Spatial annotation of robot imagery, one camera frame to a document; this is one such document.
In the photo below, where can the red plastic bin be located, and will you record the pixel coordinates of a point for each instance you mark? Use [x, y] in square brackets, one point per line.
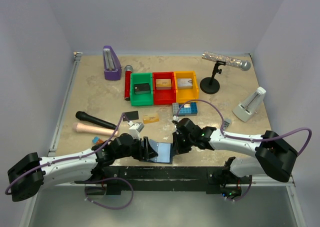
[164, 97]

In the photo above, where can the small grey block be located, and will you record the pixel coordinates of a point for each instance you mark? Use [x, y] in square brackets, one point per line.
[226, 123]

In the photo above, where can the silver credit card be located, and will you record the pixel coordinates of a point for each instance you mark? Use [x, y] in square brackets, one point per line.
[184, 83]

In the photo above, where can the yellow plastic bin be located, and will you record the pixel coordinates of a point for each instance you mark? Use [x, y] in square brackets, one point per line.
[186, 94]

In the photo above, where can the purple metronome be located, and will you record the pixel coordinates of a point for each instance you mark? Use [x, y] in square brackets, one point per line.
[112, 65]

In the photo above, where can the white metronome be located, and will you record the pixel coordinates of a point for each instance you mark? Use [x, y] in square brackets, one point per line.
[248, 107]

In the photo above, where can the black microphone stand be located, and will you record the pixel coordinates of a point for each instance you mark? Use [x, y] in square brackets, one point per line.
[210, 85]

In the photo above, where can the black VIP card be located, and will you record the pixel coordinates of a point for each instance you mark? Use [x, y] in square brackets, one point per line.
[131, 116]

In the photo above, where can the blue grey lego block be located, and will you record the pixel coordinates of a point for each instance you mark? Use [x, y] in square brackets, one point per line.
[183, 110]

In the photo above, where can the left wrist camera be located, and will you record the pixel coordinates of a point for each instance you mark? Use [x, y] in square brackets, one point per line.
[135, 129]

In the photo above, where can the green plastic bin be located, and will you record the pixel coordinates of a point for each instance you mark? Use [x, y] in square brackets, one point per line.
[145, 99]

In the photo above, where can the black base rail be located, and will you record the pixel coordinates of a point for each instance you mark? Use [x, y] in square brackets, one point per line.
[208, 179]

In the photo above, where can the gold card from holder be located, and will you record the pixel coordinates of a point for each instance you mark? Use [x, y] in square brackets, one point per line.
[150, 118]

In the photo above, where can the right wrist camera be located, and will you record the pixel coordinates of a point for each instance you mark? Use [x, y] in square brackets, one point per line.
[175, 120]

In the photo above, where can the red microphone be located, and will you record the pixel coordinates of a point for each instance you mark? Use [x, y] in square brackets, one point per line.
[127, 82]

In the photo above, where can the orange blue toy block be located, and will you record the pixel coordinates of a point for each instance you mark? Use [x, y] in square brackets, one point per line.
[96, 140]

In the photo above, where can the black credit card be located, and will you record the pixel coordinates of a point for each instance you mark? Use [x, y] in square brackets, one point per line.
[141, 88]

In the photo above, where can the glitter silver microphone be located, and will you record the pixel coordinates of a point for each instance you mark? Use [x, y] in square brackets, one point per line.
[229, 61]

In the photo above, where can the black microphone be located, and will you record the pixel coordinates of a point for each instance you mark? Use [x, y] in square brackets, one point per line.
[83, 116]

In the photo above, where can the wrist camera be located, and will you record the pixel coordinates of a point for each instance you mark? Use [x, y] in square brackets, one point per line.
[135, 129]
[175, 120]

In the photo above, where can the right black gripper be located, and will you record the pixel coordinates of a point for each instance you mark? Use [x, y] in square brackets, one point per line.
[177, 148]

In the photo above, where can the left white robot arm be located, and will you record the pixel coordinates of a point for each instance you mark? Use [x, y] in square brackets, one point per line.
[33, 172]

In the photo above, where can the navy blue card holder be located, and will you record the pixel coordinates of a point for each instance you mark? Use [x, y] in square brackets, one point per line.
[164, 151]

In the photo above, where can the gold credit card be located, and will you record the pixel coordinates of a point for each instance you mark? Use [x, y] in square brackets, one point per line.
[163, 84]

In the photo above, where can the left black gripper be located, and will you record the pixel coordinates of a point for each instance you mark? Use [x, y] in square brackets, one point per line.
[145, 152]

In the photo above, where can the pink microphone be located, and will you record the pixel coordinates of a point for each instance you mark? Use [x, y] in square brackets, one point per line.
[83, 128]

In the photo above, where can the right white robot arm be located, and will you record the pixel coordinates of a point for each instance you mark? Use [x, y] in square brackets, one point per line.
[267, 153]

